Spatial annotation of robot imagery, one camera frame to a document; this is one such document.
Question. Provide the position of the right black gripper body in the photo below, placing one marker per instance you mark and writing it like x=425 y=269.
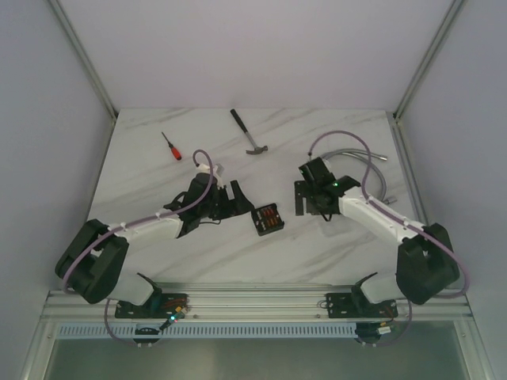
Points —
x=313 y=205

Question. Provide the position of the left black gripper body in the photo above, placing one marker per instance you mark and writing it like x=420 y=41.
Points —
x=226 y=200

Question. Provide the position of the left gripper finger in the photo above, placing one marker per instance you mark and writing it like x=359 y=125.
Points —
x=240 y=204
x=221 y=193

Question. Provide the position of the black fuse box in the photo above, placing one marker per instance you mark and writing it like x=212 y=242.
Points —
x=267 y=220

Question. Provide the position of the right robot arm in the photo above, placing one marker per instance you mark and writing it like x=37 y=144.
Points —
x=424 y=266

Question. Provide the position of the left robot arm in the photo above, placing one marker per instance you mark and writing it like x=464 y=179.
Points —
x=92 y=264

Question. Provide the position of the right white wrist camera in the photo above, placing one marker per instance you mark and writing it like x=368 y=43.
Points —
x=326 y=162

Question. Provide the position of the black handled claw hammer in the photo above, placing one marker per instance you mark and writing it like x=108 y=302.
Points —
x=256 y=149

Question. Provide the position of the red handled screwdriver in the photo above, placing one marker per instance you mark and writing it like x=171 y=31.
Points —
x=174 y=151

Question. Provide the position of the aluminium mounting rail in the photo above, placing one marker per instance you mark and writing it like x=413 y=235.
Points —
x=215 y=302

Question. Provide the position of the right aluminium frame post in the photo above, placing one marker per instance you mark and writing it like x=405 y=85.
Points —
x=432 y=51

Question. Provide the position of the aluminium frame post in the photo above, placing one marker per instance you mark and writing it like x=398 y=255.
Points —
x=432 y=51
x=86 y=64

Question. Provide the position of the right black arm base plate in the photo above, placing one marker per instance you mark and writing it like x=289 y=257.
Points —
x=352 y=306

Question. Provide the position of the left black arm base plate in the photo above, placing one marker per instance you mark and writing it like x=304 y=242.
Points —
x=164 y=306

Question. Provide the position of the slotted grey cable duct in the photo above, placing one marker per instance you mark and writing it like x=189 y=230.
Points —
x=201 y=330

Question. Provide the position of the left aluminium frame post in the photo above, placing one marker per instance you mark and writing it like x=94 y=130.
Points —
x=86 y=64

